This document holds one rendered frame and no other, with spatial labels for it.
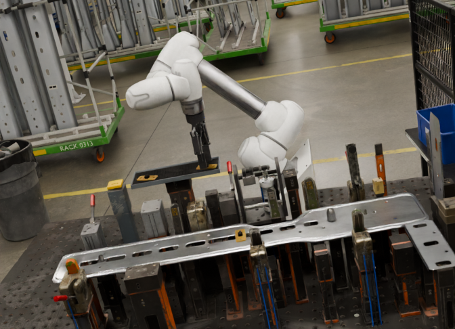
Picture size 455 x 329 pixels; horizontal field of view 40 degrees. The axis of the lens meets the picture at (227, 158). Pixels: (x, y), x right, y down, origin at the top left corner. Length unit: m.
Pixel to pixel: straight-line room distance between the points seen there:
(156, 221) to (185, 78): 0.56
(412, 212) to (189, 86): 0.94
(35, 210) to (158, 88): 2.93
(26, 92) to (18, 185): 1.82
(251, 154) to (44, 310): 1.15
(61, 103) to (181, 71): 4.24
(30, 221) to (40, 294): 2.21
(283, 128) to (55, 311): 1.31
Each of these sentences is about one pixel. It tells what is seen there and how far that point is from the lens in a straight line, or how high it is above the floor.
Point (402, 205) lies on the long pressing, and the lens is 2.37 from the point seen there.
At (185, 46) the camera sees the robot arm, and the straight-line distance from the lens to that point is 2.94.
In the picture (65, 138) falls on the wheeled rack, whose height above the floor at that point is 0.31.
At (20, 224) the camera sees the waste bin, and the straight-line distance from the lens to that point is 5.13.
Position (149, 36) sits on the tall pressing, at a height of 0.42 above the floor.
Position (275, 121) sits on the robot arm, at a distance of 2.95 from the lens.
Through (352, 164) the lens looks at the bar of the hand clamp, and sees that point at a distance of 2.41.
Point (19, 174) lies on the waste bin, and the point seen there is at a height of 0.54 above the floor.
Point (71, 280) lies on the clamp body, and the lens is 2.23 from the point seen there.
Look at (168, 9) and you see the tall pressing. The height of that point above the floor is 0.50.
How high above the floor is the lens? 2.14
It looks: 22 degrees down
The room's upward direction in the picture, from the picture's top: 12 degrees counter-clockwise
